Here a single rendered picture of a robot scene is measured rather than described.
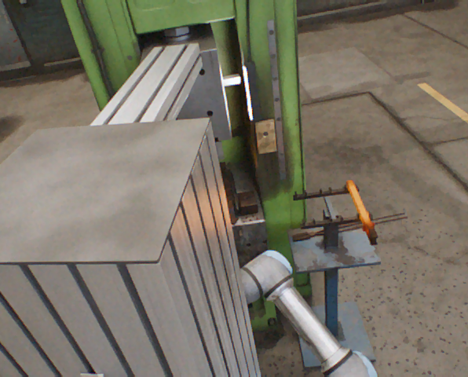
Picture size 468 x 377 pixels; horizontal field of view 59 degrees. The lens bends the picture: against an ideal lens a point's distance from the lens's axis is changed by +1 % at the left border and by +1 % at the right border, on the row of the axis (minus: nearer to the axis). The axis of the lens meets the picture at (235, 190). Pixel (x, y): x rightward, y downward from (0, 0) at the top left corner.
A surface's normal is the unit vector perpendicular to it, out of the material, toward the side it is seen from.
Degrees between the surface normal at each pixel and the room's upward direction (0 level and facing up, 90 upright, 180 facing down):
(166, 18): 90
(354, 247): 0
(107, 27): 90
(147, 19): 90
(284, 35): 90
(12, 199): 0
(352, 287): 0
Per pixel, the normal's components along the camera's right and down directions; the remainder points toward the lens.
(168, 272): 0.98, -0.04
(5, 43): 0.14, 0.58
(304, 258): -0.14, -0.79
